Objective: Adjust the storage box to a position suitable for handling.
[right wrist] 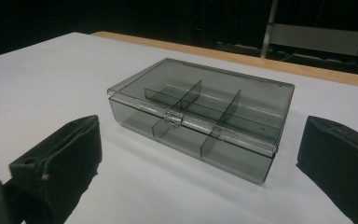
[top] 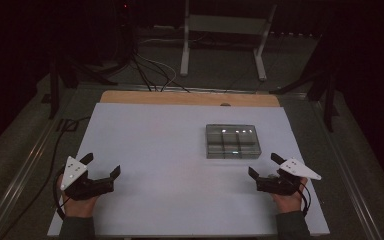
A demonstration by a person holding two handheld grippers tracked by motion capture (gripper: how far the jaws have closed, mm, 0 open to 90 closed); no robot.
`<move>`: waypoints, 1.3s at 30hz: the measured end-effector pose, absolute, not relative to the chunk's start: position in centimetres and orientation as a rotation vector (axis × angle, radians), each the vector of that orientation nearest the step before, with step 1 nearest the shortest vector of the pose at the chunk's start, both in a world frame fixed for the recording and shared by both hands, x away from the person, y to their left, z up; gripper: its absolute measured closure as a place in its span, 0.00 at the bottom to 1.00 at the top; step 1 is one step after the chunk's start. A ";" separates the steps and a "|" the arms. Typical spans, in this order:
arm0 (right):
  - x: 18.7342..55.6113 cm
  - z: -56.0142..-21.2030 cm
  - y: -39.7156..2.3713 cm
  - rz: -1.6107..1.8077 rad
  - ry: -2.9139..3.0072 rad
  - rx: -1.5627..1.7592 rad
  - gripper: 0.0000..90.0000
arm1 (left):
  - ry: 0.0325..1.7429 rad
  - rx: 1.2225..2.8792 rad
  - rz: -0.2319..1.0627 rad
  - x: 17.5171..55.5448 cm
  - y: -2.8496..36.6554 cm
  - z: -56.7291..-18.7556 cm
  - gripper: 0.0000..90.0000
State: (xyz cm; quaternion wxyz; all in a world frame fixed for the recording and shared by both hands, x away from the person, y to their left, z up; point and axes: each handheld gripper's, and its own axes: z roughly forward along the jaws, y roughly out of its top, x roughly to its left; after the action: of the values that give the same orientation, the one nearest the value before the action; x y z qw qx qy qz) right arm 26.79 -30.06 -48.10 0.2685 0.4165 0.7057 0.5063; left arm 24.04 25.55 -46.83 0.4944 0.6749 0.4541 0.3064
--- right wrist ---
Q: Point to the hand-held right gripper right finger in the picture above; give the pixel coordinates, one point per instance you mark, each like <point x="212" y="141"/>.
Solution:
<point x="338" y="165"/>

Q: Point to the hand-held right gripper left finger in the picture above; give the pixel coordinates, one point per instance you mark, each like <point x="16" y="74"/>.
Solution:
<point x="65" y="161"/>

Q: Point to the transparent grey compartment box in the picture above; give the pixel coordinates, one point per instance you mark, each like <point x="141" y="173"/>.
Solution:
<point x="199" y="146"/>

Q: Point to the white metal stand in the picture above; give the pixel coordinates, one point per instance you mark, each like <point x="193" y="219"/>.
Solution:
<point x="317" y="39"/>

